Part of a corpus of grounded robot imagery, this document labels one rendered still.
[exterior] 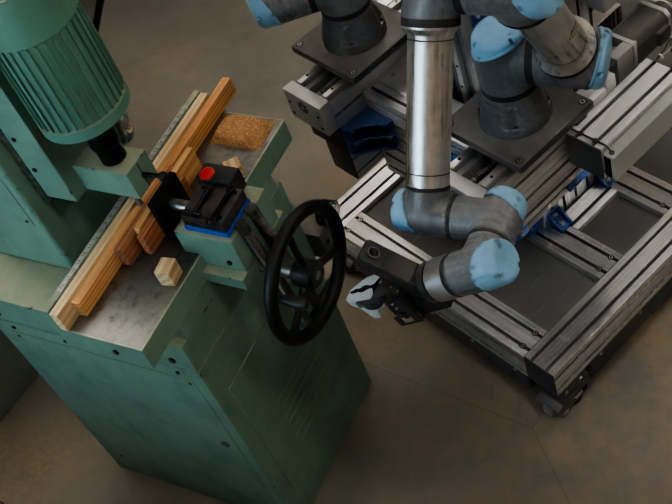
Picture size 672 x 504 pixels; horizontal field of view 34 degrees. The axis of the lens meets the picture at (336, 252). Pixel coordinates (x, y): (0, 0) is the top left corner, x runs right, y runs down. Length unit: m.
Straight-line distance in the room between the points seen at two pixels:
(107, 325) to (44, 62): 0.52
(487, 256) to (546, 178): 0.67
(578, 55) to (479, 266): 0.50
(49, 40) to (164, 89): 2.19
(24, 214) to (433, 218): 0.87
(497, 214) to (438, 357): 1.19
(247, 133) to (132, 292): 0.42
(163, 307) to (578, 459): 1.14
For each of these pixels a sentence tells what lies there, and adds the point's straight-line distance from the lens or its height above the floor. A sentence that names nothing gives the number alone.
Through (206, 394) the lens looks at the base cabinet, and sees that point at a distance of 2.26.
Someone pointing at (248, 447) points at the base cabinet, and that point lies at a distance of 2.42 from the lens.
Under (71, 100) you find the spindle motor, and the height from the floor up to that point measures 1.29.
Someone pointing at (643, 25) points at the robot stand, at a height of 0.77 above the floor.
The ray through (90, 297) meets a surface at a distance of 2.11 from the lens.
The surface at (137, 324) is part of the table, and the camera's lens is 2.05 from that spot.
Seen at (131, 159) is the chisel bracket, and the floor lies 1.07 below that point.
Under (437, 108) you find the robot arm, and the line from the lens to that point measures 1.76.
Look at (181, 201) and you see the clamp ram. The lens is 2.13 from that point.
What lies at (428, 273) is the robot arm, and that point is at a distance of 1.77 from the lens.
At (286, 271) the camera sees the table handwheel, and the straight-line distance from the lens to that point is 2.11.
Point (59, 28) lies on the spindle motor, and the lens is 1.85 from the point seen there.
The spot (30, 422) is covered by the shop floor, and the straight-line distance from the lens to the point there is 3.28.
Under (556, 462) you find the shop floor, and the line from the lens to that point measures 2.70.
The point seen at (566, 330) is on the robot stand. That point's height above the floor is 0.23.
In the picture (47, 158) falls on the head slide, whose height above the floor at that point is 1.13.
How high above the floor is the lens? 2.37
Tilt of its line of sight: 48 degrees down
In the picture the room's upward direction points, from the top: 23 degrees counter-clockwise
